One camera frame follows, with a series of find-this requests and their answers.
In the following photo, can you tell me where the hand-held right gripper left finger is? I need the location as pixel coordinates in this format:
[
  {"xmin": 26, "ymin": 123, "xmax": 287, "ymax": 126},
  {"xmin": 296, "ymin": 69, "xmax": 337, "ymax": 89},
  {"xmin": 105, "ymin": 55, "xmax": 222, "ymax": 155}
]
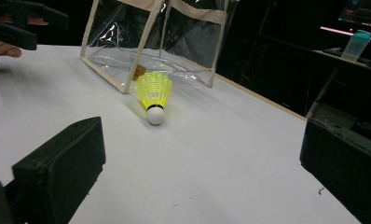
[{"xmin": 5, "ymin": 116, "xmax": 107, "ymax": 224}]

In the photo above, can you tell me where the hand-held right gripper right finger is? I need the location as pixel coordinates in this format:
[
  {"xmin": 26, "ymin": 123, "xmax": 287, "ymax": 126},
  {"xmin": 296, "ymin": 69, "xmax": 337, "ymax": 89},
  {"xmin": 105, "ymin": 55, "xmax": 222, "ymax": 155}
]
[{"xmin": 299, "ymin": 117, "xmax": 371, "ymax": 224}]

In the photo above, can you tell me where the transparent bag with beige trim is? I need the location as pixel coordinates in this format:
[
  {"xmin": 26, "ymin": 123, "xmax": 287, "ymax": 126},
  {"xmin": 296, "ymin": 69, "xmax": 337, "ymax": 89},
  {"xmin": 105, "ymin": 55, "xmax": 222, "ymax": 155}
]
[{"xmin": 79, "ymin": 0, "xmax": 239, "ymax": 95}]

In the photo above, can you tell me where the yellow shuttlecock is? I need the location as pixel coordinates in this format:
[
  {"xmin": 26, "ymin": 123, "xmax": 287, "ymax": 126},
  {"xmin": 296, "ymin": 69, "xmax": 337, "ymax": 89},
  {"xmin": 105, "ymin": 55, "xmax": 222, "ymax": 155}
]
[{"xmin": 134, "ymin": 71, "xmax": 174, "ymax": 126}]

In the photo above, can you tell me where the teal capped plastic bottle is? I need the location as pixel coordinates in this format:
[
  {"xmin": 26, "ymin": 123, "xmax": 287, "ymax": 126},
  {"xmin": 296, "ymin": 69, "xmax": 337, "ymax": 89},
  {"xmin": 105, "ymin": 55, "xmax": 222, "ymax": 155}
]
[{"xmin": 340, "ymin": 29, "xmax": 371, "ymax": 63}]

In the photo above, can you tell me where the computer monitor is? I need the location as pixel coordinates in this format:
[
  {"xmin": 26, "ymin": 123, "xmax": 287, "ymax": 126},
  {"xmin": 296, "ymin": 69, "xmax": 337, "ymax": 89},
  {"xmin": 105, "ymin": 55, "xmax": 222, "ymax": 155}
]
[{"xmin": 337, "ymin": 0, "xmax": 371, "ymax": 29}]

